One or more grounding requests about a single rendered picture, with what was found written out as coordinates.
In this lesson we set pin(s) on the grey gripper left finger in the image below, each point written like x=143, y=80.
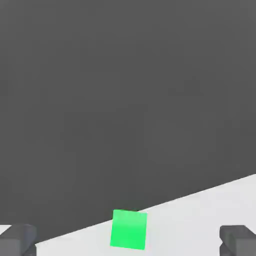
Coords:
x=18, y=240

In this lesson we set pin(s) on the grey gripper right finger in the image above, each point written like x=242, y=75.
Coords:
x=238, y=242

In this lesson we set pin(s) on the small green cube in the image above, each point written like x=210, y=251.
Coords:
x=128, y=230

